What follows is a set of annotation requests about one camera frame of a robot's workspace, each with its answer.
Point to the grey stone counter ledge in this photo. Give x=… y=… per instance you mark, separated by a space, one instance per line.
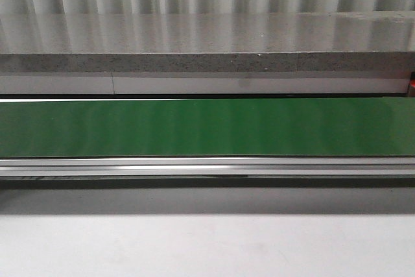
x=145 y=55

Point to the green conveyor belt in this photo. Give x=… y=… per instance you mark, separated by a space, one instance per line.
x=351 y=126

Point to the aluminium conveyor frame rail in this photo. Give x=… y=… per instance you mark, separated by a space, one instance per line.
x=100 y=168

